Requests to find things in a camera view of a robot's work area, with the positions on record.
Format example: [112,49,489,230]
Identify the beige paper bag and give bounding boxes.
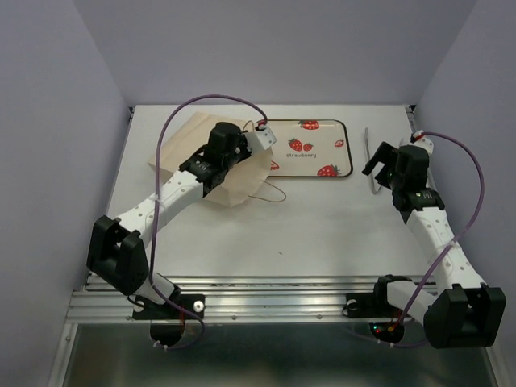
[147,111,287,209]

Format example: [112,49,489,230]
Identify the strawberry print tray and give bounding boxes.
[268,119,353,178]

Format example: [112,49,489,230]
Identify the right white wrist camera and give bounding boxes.
[399,131,434,155]

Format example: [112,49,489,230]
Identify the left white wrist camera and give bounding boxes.
[244,124,277,155]

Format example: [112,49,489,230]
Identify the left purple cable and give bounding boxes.
[148,94,268,350]

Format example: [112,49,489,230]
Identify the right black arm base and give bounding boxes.
[342,292,425,348]

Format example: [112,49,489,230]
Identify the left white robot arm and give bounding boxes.
[86,122,275,318]

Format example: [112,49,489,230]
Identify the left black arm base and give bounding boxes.
[127,293,206,352]

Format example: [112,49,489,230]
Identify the aluminium mounting rail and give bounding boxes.
[66,275,497,326]

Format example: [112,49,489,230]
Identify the purple cable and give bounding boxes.
[377,131,485,348]
[148,94,268,350]

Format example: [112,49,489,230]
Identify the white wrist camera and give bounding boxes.
[399,131,434,155]
[244,124,277,155]

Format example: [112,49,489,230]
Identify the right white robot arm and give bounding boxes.
[363,139,506,349]

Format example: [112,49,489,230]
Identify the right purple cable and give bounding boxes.
[377,131,485,348]

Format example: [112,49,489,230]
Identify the metal tongs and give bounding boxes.
[364,127,385,194]

